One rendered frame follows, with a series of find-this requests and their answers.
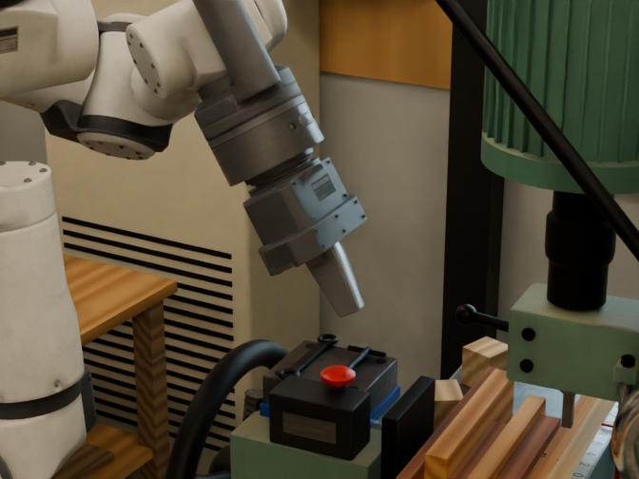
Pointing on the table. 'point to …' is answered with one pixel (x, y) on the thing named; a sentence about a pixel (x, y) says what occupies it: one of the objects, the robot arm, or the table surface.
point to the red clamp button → (338, 375)
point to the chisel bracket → (571, 344)
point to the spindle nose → (577, 252)
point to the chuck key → (362, 354)
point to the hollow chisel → (568, 411)
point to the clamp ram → (406, 427)
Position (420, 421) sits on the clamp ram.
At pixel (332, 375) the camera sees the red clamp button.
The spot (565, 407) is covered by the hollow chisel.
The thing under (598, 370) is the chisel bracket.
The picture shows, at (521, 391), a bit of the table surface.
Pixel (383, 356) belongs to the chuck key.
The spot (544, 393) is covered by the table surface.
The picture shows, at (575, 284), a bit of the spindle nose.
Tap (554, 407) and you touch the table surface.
